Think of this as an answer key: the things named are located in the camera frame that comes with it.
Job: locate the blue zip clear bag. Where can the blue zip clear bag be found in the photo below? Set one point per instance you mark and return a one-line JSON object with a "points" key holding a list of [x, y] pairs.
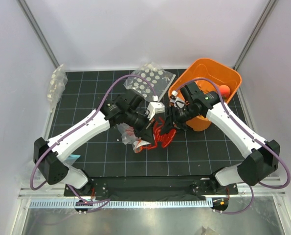
{"points": [[50, 171]]}

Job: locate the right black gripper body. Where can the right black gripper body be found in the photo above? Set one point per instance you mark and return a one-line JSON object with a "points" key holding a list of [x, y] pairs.
{"points": [[178, 117]]}

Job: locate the red toy lobster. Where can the red toy lobster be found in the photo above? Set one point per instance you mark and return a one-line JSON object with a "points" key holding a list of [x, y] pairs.
{"points": [[164, 139]]}

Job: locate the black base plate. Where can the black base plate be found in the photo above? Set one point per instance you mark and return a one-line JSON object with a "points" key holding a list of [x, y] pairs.
{"points": [[156, 188]]}

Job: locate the orange zip top bag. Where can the orange zip top bag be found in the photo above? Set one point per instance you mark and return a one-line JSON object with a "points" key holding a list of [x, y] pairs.
{"points": [[128, 137]]}

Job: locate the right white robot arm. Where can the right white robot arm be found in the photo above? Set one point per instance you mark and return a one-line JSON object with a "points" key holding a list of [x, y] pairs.
{"points": [[261, 157]]}

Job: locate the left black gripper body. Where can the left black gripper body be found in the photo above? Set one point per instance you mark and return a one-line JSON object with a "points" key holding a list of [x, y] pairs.
{"points": [[141, 124]]}

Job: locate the orange plastic basket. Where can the orange plastic basket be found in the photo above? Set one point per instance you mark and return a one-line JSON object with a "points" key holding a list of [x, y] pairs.
{"points": [[218, 73]]}

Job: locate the clear bag at wall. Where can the clear bag at wall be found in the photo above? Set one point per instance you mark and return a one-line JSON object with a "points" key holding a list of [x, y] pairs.
{"points": [[57, 86]]}

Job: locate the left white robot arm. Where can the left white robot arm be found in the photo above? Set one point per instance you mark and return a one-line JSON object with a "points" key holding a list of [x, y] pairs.
{"points": [[108, 114]]}

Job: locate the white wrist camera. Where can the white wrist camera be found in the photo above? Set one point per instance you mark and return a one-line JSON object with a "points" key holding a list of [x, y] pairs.
{"points": [[155, 108], [177, 102]]}

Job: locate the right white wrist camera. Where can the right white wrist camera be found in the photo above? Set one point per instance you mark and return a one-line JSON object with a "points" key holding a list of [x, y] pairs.
{"points": [[177, 102]]}

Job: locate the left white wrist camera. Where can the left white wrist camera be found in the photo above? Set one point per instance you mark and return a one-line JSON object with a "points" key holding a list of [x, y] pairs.
{"points": [[155, 108]]}

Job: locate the white dotted zip bag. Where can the white dotted zip bag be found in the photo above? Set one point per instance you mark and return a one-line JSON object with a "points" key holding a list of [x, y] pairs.
{"points": [[149, 80]]}

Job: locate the toy peach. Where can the toy peach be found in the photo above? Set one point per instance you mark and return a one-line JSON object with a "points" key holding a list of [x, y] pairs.
{"points": [[225, 91]]}

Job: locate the slotted cable duct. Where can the slotted cable duct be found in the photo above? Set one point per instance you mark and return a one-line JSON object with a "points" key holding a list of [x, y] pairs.
{"points": [[72, 203]]}

